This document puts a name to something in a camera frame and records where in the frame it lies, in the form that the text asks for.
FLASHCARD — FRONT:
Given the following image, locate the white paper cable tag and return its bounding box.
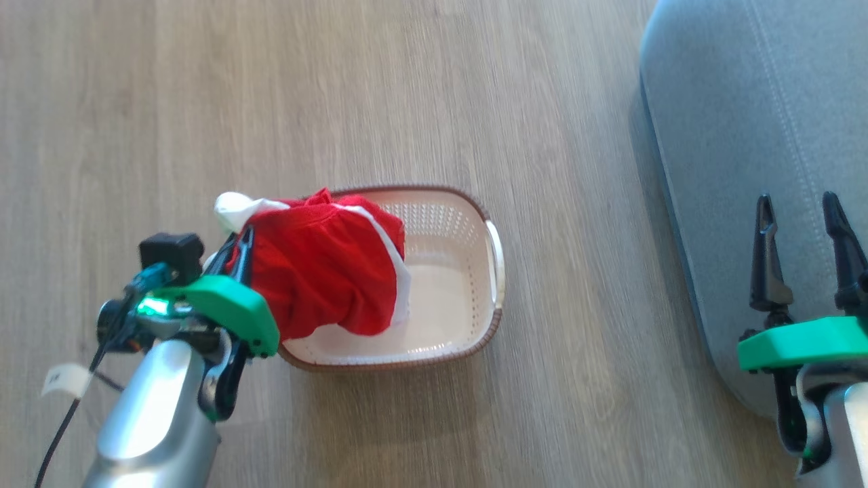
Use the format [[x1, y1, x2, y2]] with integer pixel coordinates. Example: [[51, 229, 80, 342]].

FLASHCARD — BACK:
[[41, 363, 93, 399]]

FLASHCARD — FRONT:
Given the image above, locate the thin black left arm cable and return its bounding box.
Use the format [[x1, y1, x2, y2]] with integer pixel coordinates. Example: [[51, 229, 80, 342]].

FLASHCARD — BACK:
[[34, 338, 130, 488]]

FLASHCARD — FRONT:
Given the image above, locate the red and white clothing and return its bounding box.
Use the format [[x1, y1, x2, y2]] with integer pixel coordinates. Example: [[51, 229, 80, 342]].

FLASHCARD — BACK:
[[214, 188, 413, 341]]

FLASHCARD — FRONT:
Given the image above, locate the teal cable connector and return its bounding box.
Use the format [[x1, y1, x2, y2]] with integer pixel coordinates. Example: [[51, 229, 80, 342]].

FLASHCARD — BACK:
[[124, 263, 173, 307]]

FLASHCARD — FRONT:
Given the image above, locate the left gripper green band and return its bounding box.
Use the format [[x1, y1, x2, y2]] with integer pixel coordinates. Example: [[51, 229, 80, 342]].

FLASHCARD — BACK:
[[136, 225, 281, 422]]

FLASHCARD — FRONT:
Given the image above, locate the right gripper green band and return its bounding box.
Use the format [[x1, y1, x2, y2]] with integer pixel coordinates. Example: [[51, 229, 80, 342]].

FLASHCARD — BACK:
[[737, 191, 868, 475]]

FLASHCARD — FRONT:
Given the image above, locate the cream laundry basket brown rim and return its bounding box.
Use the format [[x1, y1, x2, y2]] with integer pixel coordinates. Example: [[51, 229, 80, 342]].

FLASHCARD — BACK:
[[277, 184, 506, 372]]

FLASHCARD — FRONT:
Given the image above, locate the grey fabric sofa seat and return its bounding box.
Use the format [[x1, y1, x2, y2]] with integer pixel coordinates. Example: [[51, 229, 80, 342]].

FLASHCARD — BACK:
[[639, 0, 868, 420]]

